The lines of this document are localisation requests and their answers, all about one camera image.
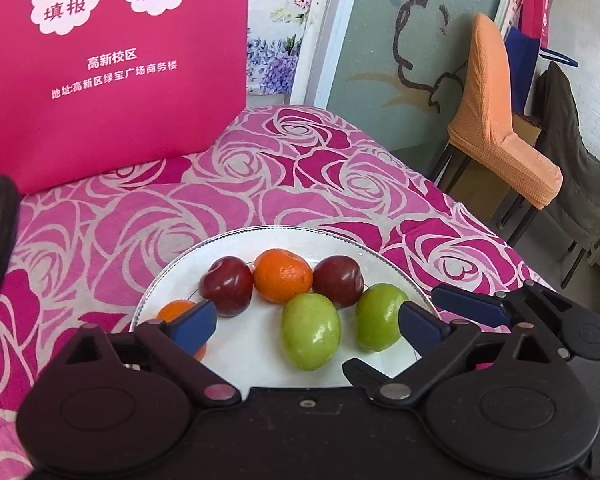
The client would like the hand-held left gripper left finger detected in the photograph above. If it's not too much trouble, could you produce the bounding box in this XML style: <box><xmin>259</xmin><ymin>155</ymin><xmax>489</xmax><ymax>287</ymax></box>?
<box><xmin>55</xmin><ymin>300</ymin><xmax>242</xmax><ymax>407</ymax></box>

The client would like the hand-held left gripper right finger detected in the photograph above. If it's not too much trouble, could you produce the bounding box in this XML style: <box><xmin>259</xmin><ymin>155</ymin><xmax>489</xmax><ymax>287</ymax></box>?
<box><xmin>374</xmin><ymin>301</ymin><xmax>556</xmax><ymax>406</ymax></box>

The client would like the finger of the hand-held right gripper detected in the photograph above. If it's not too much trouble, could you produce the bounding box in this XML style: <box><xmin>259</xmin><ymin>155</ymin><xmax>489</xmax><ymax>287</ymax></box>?
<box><xmin>431</xmin><ymin>280</ymin><xmax>576</xmax><ymax>361</ymax></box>
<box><xmin>342</xmin><ymin>358</ymin><xmax>383</xmax><ymax>389</ymax></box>

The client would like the orange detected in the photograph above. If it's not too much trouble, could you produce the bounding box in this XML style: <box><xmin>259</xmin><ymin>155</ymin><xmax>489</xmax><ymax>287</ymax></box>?
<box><xmin>157</xmin><ymin>300</ymin><xmax>208</xmax><ymax>361</ymax></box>

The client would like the green apple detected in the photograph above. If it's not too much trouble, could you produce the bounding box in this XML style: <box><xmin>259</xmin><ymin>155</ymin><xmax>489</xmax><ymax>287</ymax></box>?
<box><xmin>355</xmin><ymin>283</ymin><xmax>412</xmax><ymax>352</ymax></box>

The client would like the red apple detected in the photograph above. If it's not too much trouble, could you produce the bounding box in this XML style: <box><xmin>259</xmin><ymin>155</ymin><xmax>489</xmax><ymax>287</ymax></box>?
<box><xmin>312</xmin><ymin>255</ymin><xmax>365</xmax><ymax>309</ymax></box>
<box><xmin>199</xmin><ymin>256</ymin><xmax>254</xmax><ymax>317</ymax></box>

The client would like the white plate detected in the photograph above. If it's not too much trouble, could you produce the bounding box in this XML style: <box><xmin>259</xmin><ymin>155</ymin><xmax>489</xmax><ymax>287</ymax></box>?
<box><xmin>129</xmin><ymin>226</ymin><xmax>442</xmax><ymax>388</ymax></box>

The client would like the tangerine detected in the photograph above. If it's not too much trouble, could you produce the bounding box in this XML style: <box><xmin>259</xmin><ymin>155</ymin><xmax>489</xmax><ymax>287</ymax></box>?
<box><xmin>253</xmin><ymin>249</ymin><xmax>314</xmax><ymax>304</ymax></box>

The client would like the pink rose printed blanket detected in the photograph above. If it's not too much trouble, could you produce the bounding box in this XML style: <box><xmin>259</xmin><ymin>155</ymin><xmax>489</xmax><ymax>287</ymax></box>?
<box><xmin>0</xmin><ymin>105</ymin><xmax>556</xmax><ymax>476</ymax></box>

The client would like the chair with dark cover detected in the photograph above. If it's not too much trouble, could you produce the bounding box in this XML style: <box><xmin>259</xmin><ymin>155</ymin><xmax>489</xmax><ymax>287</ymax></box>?
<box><xmin>535</xmin><ymin>62</ymin><xmax>600</xmax><ymax>291</ymax></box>

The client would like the brown cardboard sheet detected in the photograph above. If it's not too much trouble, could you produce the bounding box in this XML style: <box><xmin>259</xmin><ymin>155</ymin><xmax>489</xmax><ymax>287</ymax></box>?
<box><xmin>510</xmin><ymin>110</ymin><xmax>543</xmax><ymax>146</ymax></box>

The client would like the chair with orange cover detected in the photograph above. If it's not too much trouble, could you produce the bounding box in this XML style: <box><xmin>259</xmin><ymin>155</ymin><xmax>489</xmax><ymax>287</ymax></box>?
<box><xmin>430</xmin><ymin>12</ymin><xmax>565</xmax><ymax>241</ymax></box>

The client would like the blue bag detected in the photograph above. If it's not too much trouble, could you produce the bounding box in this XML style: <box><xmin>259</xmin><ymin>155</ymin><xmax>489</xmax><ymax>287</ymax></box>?
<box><xmin>505</xmin><ymin>27</ymin><xmax>578</xmax><ymax>116</ymax></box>

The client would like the glass door with cartoon drawing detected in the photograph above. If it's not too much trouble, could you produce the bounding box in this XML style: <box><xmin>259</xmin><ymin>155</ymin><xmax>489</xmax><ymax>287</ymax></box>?
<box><xmin>325</xmin><ymin>0</ymin><xmax>511</xmax><ymax>181</ymax></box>

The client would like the floral plastic sheet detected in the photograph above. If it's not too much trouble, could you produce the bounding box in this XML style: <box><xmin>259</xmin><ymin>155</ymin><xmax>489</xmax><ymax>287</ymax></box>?
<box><xmin>245</xmin><ymin>0</ymin><xmax>331</xmax><ymax>98</ymax></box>

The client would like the black strap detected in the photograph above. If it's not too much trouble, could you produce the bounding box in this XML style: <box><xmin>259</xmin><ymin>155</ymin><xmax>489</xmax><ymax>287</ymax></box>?
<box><xmin>0</xmin><ymin>174</ymin><xmax>21</xmax><ymax>321</ymax></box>

